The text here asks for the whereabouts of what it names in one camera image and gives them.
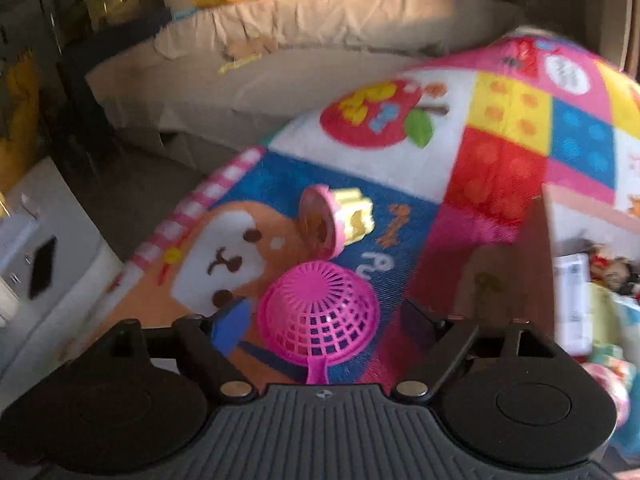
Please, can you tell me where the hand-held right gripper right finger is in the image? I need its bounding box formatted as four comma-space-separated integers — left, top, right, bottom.
390, 299, 560, 403

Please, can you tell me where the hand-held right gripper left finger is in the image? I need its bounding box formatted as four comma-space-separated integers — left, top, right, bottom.
106, 298, 257, 404

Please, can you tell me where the pink toy strainer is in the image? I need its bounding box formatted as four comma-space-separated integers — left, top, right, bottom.
256, 260, 382, 386

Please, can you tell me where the cardboard box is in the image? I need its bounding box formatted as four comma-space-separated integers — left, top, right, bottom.
450, 185, 640, 463

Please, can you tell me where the pink yellow toy cupcake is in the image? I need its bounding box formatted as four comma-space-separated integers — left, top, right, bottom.
298, 185, 376, 257

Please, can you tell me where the colourful printed play mat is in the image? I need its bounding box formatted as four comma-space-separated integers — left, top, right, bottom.
117, 25, 640, 392

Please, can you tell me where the white packet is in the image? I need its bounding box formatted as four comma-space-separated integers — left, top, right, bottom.
554, 253, 594, 356

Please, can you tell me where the white cabinet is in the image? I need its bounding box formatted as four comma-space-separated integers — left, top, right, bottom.
0, 156, 126, 376

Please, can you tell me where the pink round toy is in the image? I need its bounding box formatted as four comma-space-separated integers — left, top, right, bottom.
582, 362, 632, 429

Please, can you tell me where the beige sofa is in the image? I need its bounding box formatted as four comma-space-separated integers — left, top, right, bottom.
85, 0, 527, 171

